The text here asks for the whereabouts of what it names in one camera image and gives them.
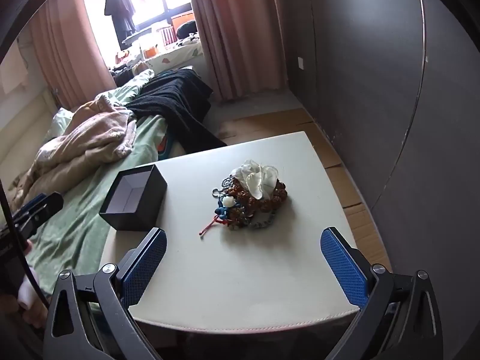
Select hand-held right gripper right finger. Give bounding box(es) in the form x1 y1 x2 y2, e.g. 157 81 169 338
320 227 445 360

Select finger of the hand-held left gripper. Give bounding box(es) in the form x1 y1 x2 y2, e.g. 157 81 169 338
19 194 49 212
14 192 64 240

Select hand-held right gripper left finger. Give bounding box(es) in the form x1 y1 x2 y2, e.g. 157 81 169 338
43 227 167 360

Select black jewelry box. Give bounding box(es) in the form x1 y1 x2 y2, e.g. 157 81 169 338
98 164 168 232

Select red cord bracelet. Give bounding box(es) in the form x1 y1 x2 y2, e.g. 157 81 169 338
199 215 231 238

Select grey bead bracelet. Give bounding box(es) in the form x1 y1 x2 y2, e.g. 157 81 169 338
249 210 280 230

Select blue bracelet with white flower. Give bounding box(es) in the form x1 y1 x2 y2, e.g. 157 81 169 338
215 195 241 226

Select brown bead bracelet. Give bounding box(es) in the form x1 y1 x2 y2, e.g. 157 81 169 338
228 177 289 230

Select silver chain necklace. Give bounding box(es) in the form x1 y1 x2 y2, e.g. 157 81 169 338
211 177 235 199

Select white fabric flower hair tie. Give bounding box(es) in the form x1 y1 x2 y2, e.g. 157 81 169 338
230 159 280 200

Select person's left hand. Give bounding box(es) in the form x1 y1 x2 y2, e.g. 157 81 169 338
0 295 47 331

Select green bedsheet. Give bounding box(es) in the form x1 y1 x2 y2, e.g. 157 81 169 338
22 70 188 298

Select cream bed headboard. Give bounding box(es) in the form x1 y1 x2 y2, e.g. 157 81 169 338
0 90 58 160

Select pink fleece blanket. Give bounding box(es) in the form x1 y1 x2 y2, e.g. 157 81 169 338
7 95 138 196

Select pink curtain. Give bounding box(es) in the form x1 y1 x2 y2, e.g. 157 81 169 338
186 0 290 103
28 0 118 110

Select green patterned bedding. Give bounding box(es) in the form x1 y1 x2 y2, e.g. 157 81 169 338
112 68 155 95

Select black knitted cloth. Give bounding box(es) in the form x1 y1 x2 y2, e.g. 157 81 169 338
125 68 228 151

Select white printed windowsill cushion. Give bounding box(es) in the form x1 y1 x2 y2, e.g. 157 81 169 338
144 40 205 74

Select hanging dark clothes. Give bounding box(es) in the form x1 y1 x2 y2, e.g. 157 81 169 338
103 0 137 35

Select black bag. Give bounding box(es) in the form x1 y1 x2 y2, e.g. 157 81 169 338
176 21 198 39

